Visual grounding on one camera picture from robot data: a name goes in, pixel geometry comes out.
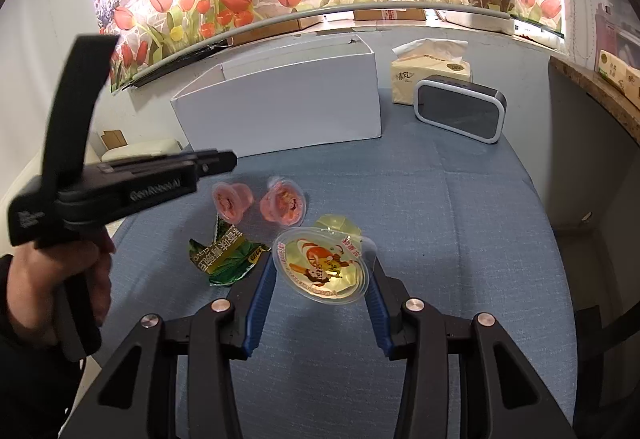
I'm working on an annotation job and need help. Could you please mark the grey wall ledge rail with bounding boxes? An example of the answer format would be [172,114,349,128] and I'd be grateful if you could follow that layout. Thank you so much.
[118,1,513,90]

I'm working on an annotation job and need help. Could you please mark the white storage box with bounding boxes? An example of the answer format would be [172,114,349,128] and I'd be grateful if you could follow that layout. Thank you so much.
[171,34,382,157]

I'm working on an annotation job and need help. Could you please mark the black left sleeve forearm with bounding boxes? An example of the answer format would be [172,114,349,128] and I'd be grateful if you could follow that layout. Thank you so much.
[1,255,82,438]

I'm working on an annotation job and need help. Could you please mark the yellow jelly cup cartoon lid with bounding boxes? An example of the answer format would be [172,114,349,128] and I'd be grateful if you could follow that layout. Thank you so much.
[272,227,378,305]

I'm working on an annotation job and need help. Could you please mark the tissue box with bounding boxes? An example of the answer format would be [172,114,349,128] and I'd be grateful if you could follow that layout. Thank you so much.
[390,38,472,105]

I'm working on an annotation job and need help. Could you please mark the green snack packet front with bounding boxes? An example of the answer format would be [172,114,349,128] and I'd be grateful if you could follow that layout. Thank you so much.
[189,216,270,287]

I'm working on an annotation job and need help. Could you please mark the person's left hand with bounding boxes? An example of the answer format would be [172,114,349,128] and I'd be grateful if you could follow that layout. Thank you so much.
[6,229,115,344]

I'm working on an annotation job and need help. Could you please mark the pink jelly cup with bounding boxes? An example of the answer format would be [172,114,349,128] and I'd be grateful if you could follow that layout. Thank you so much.
[212,181,254,225]

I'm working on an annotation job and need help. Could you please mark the wooden side shelf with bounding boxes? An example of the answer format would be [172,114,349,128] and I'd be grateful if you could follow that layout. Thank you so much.
[549,55,640,145]

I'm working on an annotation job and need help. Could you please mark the black white digital clock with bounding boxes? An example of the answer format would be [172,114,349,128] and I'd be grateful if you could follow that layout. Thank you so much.
[413,75,506,144]

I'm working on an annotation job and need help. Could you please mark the pink jelly cup lidded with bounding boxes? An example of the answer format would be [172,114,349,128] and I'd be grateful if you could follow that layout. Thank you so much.
[259,177,307,227]

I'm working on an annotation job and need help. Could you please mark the yellow jelly cup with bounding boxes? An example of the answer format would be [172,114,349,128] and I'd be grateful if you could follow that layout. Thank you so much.
[312,214,362,237]

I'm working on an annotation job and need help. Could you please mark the cardboard box on ledge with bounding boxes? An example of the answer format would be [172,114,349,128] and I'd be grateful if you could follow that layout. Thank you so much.
[352,8,426,22]

